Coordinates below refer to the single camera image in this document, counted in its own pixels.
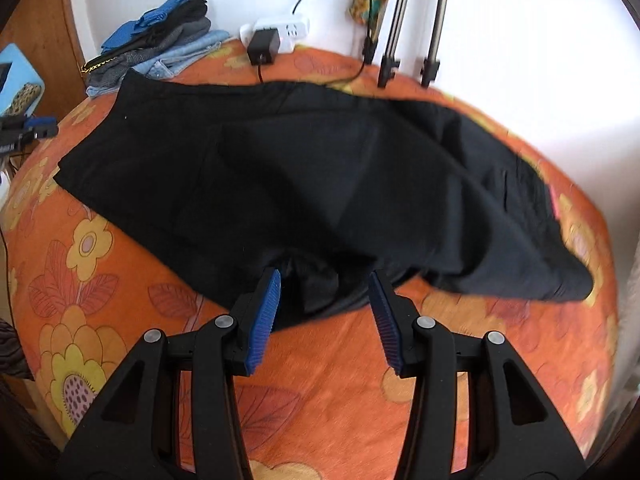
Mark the light blue denim jeans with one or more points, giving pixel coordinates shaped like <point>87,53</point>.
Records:
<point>195,50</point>

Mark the grey folded clothing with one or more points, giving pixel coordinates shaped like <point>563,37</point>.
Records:
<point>165,42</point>

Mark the light blue patterned box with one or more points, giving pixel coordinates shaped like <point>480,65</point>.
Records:
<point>22,67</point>

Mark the blue folded cloth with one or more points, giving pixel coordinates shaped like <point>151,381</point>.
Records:
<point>145,22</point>

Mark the metal tripod leg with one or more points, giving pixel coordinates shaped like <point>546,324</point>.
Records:
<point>368,52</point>
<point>434,25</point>
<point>395,25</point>

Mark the white power strip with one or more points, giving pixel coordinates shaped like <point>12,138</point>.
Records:
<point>295,27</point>

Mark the black power adapter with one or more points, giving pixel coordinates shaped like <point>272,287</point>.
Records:
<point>263,46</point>

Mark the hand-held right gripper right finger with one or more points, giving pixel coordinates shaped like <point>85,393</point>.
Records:
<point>385,320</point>

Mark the black pants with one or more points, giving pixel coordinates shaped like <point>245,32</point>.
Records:
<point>300,185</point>

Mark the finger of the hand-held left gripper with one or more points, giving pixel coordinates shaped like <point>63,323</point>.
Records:
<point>44,124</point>

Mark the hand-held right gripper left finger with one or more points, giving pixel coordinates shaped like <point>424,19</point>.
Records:
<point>265,320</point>

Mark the orange floral bedsheet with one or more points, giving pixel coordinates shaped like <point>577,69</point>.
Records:
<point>325,400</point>

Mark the black folded clothing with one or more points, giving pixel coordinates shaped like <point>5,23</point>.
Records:
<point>192,7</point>

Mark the wooden headboard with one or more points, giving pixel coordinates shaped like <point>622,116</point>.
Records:
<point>40,10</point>

